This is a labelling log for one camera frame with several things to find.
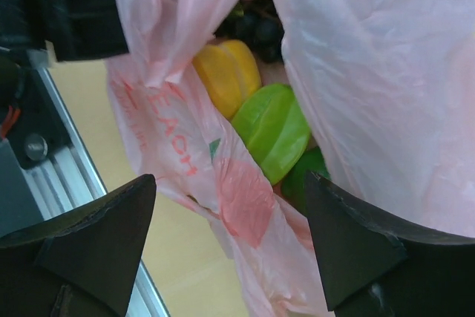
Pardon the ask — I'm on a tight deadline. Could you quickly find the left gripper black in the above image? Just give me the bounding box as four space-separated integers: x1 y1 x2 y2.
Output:
1 0 128 62

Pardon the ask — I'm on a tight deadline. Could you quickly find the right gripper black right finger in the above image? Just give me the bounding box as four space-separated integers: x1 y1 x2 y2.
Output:
304 171 474 316

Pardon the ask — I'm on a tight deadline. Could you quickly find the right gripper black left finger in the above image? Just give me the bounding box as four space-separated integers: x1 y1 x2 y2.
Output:
1 174 156 316

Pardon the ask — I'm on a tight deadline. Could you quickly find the pink plastic bag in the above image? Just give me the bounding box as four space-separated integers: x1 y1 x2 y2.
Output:
107 0 474 316

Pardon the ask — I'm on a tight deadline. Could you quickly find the green lime fruit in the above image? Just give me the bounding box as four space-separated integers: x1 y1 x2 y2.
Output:
281 147 330 217

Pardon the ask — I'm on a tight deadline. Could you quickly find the yellow starfruit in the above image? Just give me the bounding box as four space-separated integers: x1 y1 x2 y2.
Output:
192 39 262 120

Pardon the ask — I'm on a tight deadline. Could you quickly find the green starfruit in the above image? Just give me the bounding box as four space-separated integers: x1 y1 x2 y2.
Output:
231 83 311 185

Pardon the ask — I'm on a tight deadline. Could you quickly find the dark grape bunch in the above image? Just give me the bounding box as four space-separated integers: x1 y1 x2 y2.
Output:
214 0 284 64

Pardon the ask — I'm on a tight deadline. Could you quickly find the aluminium front rail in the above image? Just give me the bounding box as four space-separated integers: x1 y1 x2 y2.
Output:
1 70 168 316

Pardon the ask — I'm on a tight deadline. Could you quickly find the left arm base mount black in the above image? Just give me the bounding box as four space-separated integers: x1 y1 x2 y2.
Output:
1 57 71 169

